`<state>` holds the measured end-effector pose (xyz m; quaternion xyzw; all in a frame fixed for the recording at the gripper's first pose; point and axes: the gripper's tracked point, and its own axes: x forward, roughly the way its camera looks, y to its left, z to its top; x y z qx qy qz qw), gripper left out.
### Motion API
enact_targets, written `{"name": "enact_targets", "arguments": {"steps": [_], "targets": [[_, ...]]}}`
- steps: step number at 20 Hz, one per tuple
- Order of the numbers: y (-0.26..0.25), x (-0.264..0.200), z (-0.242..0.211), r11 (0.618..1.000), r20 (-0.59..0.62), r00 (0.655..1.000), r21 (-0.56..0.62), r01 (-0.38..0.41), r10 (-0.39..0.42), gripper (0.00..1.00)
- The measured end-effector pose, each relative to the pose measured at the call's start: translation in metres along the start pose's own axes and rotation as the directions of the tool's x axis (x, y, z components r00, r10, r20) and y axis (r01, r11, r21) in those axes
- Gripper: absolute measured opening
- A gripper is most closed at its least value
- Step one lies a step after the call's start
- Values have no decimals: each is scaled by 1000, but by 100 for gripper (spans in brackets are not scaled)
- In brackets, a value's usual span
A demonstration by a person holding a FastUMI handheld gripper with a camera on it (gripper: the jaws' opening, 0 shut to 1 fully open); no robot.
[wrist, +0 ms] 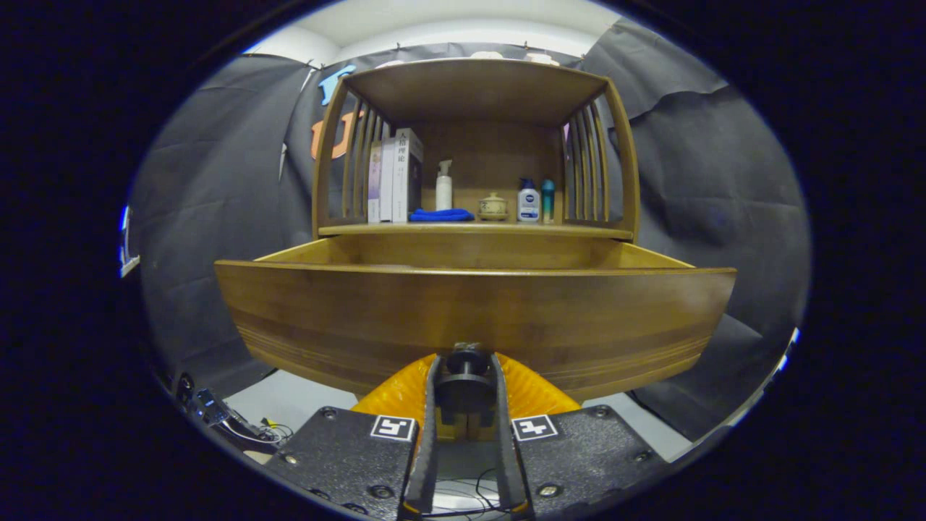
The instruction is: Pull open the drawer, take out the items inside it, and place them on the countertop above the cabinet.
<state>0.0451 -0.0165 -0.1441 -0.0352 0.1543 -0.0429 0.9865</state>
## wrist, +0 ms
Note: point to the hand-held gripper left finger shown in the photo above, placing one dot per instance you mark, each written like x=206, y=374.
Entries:
x=427, y=463

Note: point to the wooden cabinet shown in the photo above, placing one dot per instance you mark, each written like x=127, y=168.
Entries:
x=470, y=87

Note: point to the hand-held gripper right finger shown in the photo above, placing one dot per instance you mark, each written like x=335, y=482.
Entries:
x=506, y=463

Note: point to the white lotion bottle blue cap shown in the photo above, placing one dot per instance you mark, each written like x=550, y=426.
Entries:
x=529, y=204

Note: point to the blue cloth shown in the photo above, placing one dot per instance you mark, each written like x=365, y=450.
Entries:
x=441, y=215

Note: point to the white book with dark portrait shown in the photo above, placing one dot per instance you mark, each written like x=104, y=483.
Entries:
x=406, y=174

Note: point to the wooden drawer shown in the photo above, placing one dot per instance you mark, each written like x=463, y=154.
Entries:
x=470, y=311

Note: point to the beige lidded ceramic teacup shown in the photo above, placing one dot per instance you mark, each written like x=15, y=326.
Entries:
x=493, y=208

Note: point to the teal bottle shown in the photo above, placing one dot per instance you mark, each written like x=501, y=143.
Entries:
x=548, y=202

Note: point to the small white shelf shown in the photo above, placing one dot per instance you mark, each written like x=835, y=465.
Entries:
x=130, y=266

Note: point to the white pump bottle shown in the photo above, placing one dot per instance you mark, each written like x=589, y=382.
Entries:
x=443, y=192

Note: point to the wooden countertop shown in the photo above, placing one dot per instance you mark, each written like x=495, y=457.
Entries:
x=506, y=228

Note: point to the black drawer knob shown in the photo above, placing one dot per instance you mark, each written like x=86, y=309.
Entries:
x=465, y=383

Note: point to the pale purple book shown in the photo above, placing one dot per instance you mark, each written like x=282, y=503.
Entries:
x=374, y=181

